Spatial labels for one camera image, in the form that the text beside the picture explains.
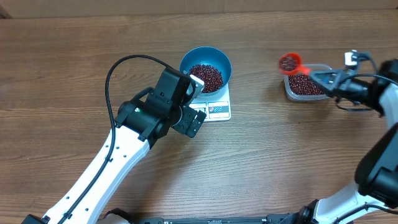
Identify red plastic scoop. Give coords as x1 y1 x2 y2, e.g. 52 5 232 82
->
278 52 311 76

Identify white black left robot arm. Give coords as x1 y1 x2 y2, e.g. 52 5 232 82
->
23 87 206 223

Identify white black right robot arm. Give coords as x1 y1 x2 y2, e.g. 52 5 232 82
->
294 59 397 223

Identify white digital kitchen scale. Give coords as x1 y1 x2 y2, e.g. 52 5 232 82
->
190 84 231 122

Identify red beans in bowl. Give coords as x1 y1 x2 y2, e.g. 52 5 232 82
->
189 64 223 93

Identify blue plastic bowl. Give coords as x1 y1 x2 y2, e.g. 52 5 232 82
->
179 46 233 93

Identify clear plastic food container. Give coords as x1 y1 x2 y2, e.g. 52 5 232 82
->
284 63 332 102

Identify red adzuki beans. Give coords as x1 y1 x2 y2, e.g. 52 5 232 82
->
288 73 323 95

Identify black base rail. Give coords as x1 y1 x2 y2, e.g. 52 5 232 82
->
102 205 352 224

